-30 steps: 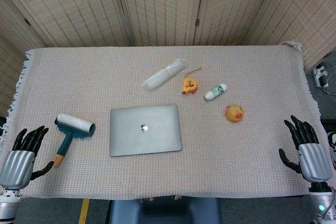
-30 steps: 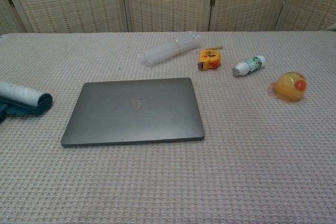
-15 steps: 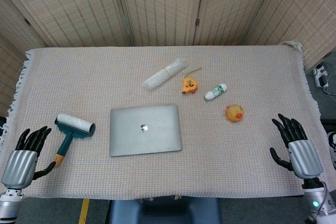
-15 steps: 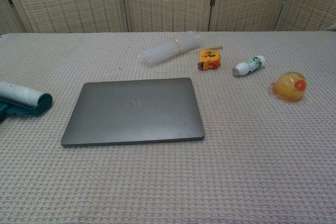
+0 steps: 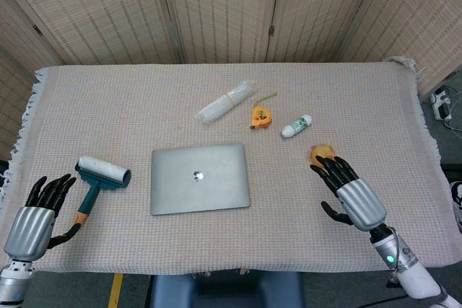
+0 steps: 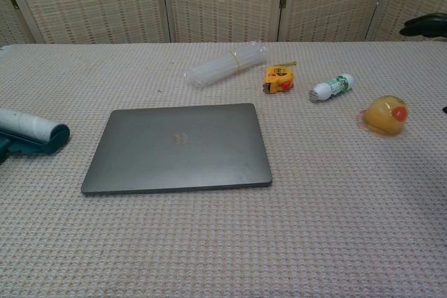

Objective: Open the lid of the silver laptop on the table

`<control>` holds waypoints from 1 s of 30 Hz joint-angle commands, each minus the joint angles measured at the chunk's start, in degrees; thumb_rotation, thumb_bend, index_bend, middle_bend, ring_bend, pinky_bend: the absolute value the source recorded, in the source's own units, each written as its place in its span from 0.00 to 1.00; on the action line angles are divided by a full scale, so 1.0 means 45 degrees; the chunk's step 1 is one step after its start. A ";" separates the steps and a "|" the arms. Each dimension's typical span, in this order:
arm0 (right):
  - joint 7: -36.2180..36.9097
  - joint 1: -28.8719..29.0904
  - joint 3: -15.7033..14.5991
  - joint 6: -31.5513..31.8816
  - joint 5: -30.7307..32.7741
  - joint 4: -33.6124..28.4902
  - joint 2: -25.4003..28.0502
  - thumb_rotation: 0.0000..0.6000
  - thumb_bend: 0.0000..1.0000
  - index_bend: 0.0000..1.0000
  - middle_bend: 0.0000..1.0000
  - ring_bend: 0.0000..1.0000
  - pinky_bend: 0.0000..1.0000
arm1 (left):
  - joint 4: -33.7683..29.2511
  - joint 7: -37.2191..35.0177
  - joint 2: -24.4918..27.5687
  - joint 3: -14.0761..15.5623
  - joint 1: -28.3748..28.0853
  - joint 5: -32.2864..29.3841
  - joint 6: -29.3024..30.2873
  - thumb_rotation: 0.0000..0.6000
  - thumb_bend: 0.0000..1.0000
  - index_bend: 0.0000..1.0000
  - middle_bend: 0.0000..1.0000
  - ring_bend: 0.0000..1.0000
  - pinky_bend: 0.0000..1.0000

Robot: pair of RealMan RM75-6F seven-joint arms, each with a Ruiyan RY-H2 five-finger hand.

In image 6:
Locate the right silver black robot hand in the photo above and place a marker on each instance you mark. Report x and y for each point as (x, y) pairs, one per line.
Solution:
(427, 25)

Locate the yellow tape measure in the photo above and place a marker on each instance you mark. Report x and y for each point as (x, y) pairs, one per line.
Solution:
(277, 78)

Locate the white bottle green label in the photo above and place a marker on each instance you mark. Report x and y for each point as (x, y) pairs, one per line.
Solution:
(331, 87)

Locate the pink white waffle tablecloth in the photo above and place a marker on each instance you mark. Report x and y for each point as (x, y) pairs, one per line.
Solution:
(223, 242)

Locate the clear glue stick bundle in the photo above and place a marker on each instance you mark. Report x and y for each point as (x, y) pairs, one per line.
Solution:
(223, 66)

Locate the grey silver laptop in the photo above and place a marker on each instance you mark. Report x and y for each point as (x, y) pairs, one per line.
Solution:
(181, 158)

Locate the yellow jelly cup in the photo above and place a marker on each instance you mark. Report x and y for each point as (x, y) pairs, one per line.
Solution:
(384, 116)

